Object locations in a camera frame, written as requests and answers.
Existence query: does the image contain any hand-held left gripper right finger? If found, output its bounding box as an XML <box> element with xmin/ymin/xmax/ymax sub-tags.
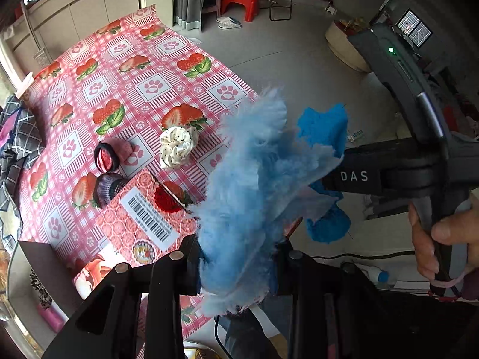
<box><xmin>275</xmin><ymin>237</ymin><xmax>397</xmax><ymax>359</ymax></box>

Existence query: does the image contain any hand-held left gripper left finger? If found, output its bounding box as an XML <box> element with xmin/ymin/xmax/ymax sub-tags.
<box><xmin>41</xmin><ymin>234</ymin><xmax>204</xmax><ymax>359</ymax></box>

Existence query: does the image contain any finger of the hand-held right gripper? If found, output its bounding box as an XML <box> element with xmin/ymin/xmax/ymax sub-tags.
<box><xmin>343</xmin><ymin>139</ymin><xmax>423</xmax><ymax>158</ymax></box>
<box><xmin>320</xmin><ymin>165</ymin><xmax>386</xmax><ymax>196</ymax></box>

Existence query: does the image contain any blue terry cloth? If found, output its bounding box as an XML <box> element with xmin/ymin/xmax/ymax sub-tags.
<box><xmin>297</xmin><ymin>104</ymin><xmax>352</xmax><ymax>244</ymax></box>

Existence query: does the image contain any light blue fluffy cloth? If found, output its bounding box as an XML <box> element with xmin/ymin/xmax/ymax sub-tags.
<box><xmin>187</xmin><ymin>88</ymin><xmax>339</xmax><ymax>317</ymax></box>

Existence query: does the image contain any pink sponge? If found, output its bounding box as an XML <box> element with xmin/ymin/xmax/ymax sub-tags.
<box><xmin>37</xmin><ymin>303</ymin><xmax>68</xmax><ymax>333</ymax></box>

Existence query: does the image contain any white cardboard box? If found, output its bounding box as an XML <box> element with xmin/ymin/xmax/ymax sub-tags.
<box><xmin>7</xmin><ymin>239</ymin><xmax>81</xmax><ymax>345</ymax></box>

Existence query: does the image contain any leopard print cloth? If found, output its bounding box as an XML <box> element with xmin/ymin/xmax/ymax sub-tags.
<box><xmin>29</xmin><ymin>269</ymin><xmax>53</xmax><ymax>309</ymax></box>

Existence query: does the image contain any person's right hand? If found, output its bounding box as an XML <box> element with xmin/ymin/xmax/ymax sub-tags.
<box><xmin>408</xmin><ymin>194</ymin><xmax>479</xmax><ymax>281</ymax></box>

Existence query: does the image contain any small barred window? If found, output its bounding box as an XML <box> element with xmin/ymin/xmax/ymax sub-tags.
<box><xmin>397</xmin><ymin>9</ymin><xmax>433</xmax><ymax>49</ymax></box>

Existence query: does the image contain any round beige drum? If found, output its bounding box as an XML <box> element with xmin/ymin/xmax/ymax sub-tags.
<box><xmin>325</xmin><ymin>19</ymin><xmax>373</xmax><ymax>73</ymax></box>

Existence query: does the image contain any pink patterned carton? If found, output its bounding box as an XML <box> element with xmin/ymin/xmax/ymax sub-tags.
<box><xmin>95</xmin><ymin>168</ymin><xmax>199</xmax><ymax>266</ymax></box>

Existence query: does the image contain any person's dark clothing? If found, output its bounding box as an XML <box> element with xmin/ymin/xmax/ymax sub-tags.
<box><xmin>225</xmin><ymin>299</ymin><xmax>292</xmax><ymax>359</ymax></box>

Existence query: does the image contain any plastic bottle with blue cap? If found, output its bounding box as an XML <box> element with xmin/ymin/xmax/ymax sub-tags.
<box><xmin>354</xmin><ymin>264</ymin><xmax>392</xmax><ymax>285</ymax></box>

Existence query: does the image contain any fox print tissue pack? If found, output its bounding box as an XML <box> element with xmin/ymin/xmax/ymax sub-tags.
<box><xmin>73</xmin><ymin>250</ymin><xmax>128</xmax><ymax>302</ymax></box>

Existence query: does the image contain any purple knit sock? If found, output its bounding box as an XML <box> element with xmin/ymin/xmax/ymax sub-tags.
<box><xmin>93</xmin><ymin>172</ymin><xmax>128</xmax><ymax>210</ymax></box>

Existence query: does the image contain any white polka dot scrunchie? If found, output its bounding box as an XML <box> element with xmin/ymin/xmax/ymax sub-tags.
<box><xmin>159</xmin><ymin>125</ymin><xmax>202</xmax><ymax>169</ymax></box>

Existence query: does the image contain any pink striped rolled sock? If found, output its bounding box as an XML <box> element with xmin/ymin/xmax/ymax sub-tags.
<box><xmin>93</xmin><ymin>139</ymin><xmax>133</xmax><ymax>173</ymax></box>

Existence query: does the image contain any pink strawberry print tablecloth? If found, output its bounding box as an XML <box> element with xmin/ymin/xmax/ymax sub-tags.
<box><xmin>17</xmin><ymin>4</ymin><xmax>263</xmax><ymax>339</ymax></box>

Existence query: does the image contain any grey plaid cloth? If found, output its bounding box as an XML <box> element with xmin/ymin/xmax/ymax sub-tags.
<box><xmin>0</xmin><ymin>95</ymin><xmax>46</xmax><ymax>251</ymax></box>

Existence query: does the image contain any grey curtain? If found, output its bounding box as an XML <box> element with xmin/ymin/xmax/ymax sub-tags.
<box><xmin>174</xmin><ymin>0</ymin><xmax>204</xmax><ymax>32</ymax></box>

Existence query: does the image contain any black cable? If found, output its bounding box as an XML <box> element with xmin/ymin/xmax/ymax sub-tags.
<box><xmin>312</xmin><ymin>249</ymin><xmax>416</xmax><ymax>262</ymax></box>

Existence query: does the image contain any pink wrist cord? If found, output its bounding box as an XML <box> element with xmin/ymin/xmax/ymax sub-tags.
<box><xmin>430</xmin><ymin>271</ymin><xmax>468</xmax><ymax>290</ymax></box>

